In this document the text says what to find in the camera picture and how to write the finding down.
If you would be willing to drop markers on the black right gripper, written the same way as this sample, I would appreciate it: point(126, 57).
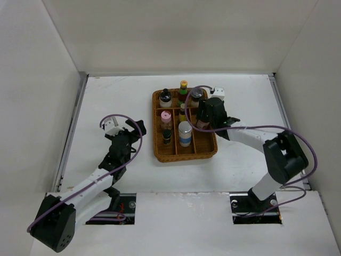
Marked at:
point(202, 106)

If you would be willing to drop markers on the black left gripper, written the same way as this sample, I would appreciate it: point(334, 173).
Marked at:
point(134, 134)

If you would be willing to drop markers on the red label white lid jar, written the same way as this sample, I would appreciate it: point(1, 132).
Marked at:
point(202, 125)

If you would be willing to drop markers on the yellow oil bottle brown cap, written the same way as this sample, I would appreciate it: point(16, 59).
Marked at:
point(182, 113)

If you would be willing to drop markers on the clear lid powder jar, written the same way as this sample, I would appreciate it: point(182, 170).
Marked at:
point(196, 94)

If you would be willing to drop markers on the silver lid blue label jar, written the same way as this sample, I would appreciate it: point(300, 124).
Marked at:
point(185, 133)

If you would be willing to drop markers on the pink cap spice jar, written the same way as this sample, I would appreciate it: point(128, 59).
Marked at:
point(166, 120)

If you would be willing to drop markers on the red sauce bottle yellow cap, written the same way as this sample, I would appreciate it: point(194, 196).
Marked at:
point(183, 92)

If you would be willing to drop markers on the black cap pepper shaker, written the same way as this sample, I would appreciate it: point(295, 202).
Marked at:
point(167, 135)

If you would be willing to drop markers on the black cap white powder bottle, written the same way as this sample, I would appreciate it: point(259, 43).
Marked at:
point(165, 99)

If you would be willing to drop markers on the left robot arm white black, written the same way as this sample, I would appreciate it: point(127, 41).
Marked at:
point(59, 216)

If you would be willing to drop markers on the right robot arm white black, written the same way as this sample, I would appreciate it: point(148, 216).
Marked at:
point(283, 155)

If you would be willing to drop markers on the brown wicker divided basket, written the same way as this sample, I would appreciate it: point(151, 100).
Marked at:
point(202, 146)

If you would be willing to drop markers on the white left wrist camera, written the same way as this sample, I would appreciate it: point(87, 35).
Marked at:
point(111, 126)

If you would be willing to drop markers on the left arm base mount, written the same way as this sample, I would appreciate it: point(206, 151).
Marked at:
point(121, 210)

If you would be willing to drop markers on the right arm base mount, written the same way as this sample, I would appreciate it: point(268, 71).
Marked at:
point(245, 212)

